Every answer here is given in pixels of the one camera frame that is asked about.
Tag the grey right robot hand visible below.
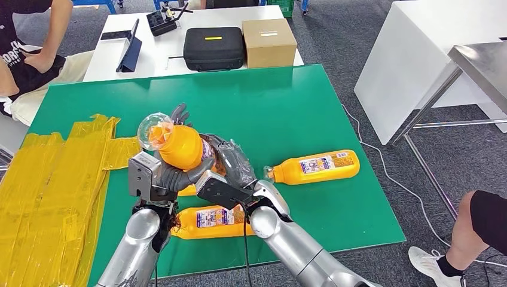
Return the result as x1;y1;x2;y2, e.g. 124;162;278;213
204;133;258;189

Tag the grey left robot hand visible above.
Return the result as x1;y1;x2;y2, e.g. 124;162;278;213
152;103;215;199

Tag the orange detergent bottle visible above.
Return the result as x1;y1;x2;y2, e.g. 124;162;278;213
137;112;222;175
263;149;361;186
171;204;256;240
177;184;198;198

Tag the black carrying case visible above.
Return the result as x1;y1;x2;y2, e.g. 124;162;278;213
183;26;246;72

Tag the brown cardboard box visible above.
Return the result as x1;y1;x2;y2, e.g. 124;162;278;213
242;19;298;69

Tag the yellow plastic sheet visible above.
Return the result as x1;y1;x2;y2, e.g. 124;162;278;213
0;115;144;287

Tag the white desk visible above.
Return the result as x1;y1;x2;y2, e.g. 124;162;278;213
83;5;305;83

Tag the tablet in blue folio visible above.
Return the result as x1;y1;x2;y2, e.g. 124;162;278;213
115;19;143;74

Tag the black remote controller with antennas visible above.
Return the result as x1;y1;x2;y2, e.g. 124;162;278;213
146;3;194;38

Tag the person behind white desk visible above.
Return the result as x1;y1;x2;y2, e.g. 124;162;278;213
186;0;258;11

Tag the green plastic crate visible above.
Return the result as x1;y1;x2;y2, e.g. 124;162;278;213
266;0;295;19

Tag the seated person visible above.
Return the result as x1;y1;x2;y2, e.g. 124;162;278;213
0;0;96;127

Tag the white block table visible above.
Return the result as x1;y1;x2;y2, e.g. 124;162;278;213
353;0;507;145

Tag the person with white shoe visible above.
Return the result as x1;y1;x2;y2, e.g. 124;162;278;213
408;188;507;287

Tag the stainless steel table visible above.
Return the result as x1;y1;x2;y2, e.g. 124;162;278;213
390;41;507;221

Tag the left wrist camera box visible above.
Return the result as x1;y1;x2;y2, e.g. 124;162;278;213
127;151;163;203

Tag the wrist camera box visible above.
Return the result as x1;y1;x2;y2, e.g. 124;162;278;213
196;170;254;210
127;151;163;203

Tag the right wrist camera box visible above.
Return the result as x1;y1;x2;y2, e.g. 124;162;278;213
196;170;254;210

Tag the black right camera cable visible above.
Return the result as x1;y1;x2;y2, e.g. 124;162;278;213
237;204;252;287

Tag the white floor cable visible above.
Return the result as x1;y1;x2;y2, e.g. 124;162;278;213
340;103;507;267

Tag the black floor cable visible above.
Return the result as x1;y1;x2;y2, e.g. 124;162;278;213
481;253;507;287

